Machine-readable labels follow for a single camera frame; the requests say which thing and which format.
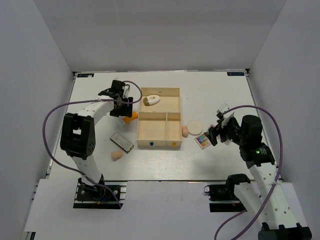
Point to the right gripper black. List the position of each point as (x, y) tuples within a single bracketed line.
[(210, 135)]

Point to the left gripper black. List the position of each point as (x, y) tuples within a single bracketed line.
[(127, 111)]

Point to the orange sunscreen tube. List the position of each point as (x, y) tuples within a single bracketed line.
[(127, 119)]

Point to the round white powder puff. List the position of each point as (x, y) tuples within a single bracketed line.
[(194, 127)]

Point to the beige makeup sponge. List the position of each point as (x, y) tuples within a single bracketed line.
[(184, 131), (116, 155)]

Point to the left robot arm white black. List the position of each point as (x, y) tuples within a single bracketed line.
[(78, 137)]

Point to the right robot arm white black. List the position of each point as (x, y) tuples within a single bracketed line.
[(269, 208)]

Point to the colourful eyeshadow palette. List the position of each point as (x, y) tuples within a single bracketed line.
[(203, 141)]

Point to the nude eyeshadow palette clear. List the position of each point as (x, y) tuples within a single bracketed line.
[(218, 138)]

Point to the cream organizer tray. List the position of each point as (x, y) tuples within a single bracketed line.
[(159, 126)]

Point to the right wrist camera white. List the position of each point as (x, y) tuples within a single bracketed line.
[(223, 114)]

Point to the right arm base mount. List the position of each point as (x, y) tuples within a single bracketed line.
[(222, 198)]

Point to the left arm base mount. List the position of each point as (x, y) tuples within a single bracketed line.
[(88, 198)]

